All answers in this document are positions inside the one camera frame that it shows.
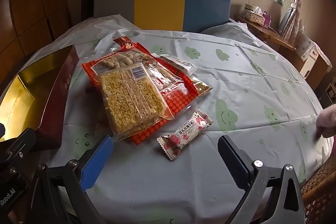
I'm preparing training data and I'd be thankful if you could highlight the red box with gold inside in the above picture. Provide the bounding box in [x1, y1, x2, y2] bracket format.
[0, 45, 79, 151]

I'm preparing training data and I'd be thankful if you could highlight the wicker chair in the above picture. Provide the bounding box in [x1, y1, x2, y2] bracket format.
[299, 151, 336, 224]

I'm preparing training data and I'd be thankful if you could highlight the white cabinet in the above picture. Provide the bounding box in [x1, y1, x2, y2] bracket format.
[294, 32, 332, 88]

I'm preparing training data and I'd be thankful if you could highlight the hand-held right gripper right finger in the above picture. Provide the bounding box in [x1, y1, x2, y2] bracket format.
[217, 135, 306, 224]

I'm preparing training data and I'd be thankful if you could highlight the white snack packet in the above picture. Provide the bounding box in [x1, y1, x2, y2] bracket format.
[157, 54, 196, 75]

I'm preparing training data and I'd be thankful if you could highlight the orange checked snack bag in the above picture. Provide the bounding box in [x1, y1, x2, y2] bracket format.
[81, 56, 200, 146]
[113, 36, 213, 97]

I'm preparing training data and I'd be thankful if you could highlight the clear bag of rice cakes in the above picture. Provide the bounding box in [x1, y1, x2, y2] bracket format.
[98, 63, 175, 140]

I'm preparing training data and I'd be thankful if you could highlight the woven tissue box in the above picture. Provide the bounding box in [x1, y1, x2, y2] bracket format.
[243, 4, 265, 24]

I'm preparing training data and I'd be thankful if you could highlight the rose print candy packet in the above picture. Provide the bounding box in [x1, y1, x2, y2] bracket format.
[157, 109, 214, 161]

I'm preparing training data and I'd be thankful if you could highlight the wooden side table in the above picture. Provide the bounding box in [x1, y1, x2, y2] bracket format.
[236, 15, 296, 56]

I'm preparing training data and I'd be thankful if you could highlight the purple box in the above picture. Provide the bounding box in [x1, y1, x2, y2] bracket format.
[261, 11, 273, 29]

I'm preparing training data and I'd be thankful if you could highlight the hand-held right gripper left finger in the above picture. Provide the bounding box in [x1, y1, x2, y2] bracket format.
[26, 134, 114, 224]

